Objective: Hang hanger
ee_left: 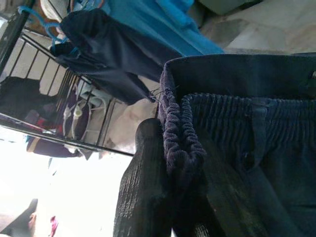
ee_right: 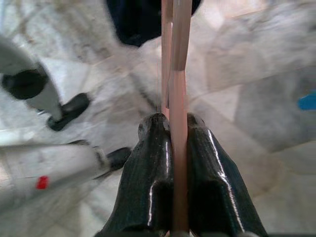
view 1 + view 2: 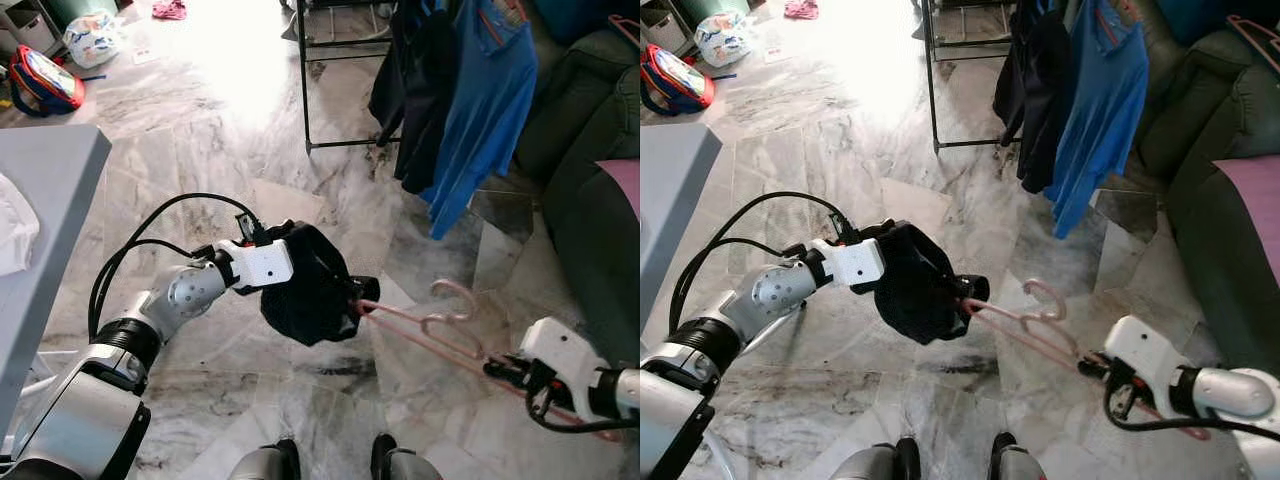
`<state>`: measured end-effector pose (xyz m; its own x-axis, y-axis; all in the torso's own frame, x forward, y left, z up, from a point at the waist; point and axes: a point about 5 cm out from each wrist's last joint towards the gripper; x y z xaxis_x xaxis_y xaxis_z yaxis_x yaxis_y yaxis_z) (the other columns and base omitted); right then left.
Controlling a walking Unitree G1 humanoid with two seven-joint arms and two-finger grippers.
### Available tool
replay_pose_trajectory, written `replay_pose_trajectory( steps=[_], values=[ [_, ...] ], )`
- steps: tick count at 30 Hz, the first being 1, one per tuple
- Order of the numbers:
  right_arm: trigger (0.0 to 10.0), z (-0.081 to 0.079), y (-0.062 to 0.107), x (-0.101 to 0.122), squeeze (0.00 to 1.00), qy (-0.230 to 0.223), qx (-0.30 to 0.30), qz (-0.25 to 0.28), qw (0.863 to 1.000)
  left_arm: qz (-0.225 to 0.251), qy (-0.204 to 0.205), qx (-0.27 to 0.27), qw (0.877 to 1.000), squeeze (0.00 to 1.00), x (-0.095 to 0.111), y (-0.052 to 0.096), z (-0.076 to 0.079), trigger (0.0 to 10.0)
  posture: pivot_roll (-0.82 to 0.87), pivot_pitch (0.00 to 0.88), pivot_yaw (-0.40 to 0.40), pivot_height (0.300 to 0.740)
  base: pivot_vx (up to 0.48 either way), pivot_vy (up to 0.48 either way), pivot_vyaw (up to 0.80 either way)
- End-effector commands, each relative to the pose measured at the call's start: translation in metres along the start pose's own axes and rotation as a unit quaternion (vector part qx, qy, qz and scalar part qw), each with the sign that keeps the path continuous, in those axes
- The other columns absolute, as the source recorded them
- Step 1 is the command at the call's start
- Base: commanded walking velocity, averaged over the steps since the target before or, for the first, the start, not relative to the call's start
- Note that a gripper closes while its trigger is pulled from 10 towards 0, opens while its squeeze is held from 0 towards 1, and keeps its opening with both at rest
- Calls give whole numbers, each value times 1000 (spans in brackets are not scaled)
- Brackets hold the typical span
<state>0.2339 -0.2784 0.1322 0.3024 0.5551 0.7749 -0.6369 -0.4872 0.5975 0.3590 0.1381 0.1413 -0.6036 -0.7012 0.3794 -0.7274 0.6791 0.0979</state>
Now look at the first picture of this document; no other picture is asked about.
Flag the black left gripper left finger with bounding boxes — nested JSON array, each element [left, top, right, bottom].
[[112, 118, 173, 237]]

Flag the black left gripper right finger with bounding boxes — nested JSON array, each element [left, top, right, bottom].
[[194, 147, 270, 237]]

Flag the dark navy shorts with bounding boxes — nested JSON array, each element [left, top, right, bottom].
[[159, 53, 316, 237]]

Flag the white plastic hanger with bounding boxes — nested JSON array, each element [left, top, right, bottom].
[[63, 95, 111, 140]]

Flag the light blue plastic hanger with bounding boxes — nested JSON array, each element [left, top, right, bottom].
[[18, 5, 79, 59]]

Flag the white cloth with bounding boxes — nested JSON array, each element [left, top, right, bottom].
[[108, 98, 158, 154]]

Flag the dark navy hanging garment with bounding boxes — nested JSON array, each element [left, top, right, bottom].
[[50, 9, 178, 104]]

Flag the black cloth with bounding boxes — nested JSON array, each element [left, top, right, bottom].
[[0, 76, 62, 124]]

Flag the blue shirt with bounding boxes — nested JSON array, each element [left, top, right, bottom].
[[98, 0, 224, 56]]

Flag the black metal clothes rack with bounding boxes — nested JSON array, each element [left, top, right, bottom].
[[0, 0, 158, 156]]

